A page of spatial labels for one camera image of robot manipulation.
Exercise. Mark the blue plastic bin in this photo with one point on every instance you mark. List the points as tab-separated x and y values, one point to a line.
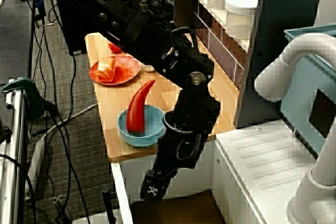
296	113

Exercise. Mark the dark tiled shelf hutch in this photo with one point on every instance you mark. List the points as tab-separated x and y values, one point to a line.
265	51

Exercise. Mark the light blue bowl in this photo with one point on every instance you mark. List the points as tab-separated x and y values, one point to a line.
153	121

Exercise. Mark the white plastic bottle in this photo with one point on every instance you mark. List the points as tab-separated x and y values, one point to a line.
148	68

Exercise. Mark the aluminium frame rail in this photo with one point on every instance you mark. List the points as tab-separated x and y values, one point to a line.
14	134

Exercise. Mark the toy salmon sushi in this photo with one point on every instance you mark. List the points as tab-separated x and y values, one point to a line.
105	69

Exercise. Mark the white toy faucet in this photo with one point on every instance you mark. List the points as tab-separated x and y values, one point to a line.
296	48

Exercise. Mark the black equipment box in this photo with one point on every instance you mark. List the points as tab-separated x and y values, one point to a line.
71	30

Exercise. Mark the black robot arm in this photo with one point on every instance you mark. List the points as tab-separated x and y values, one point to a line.
147	37

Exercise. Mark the black post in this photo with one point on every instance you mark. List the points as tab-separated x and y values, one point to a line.
107	203

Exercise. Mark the red plate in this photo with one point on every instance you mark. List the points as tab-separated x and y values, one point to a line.
127	73

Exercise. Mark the red toy sausage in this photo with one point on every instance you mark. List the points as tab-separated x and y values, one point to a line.
114	48

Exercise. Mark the red toy pepper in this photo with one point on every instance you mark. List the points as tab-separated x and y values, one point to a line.
136	111

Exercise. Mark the white toy kitchen sink unit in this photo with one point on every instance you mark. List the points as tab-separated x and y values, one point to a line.
249	161

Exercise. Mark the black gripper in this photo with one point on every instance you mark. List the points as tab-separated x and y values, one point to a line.
178	148

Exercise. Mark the green clamp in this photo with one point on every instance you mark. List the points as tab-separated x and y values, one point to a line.
31	98

